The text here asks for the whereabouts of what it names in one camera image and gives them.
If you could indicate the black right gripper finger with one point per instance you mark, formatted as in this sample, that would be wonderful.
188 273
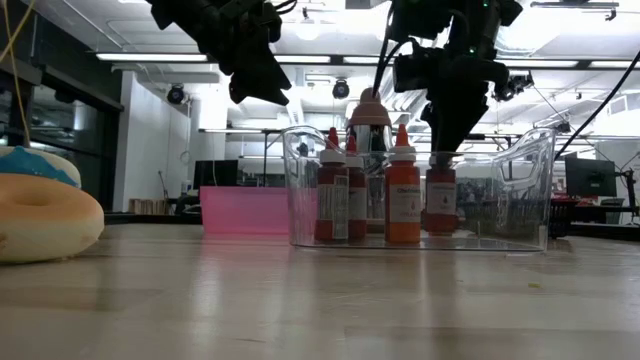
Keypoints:
452 125

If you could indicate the orange iced toy donut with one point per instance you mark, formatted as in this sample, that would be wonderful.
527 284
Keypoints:
45 225

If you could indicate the orange food colouring bottle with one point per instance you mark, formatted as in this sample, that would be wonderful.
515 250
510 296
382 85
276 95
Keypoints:
402 220

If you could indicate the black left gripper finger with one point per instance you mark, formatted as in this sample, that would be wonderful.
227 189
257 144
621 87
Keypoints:
267 75
237 75

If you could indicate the stack of wooden boards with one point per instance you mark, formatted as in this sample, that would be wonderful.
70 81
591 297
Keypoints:
150 206

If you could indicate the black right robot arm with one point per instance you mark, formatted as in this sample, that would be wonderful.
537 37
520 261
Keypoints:
465 20

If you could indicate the ceiling strip light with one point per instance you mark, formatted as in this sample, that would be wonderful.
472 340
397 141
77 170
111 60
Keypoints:
305 59
540 64
615 65
150 57
365 60

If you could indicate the pink plastic tray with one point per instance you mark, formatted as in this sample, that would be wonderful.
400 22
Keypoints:
240 210

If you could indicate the clear plastic bin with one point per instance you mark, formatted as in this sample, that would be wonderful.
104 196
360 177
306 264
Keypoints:
520 210

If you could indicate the blue iced toy donut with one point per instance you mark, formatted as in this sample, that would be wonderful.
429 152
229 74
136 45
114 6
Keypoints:
30 167

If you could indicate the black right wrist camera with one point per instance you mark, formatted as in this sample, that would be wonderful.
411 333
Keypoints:
412 72

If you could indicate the black monitor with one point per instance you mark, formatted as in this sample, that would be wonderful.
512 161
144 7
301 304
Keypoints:
590 177
215 174

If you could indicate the round ceiling lamp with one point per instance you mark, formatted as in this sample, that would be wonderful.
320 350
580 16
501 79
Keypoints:
307 29

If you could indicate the black mesh basket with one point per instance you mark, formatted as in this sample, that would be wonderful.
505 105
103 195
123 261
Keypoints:
560 220

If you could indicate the red food colouring bottle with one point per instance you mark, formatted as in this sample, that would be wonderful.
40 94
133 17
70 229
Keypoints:
440 215
327 200
357 200

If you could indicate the black ceiling spotlight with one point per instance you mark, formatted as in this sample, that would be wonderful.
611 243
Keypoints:
520 86
176 95
341 89

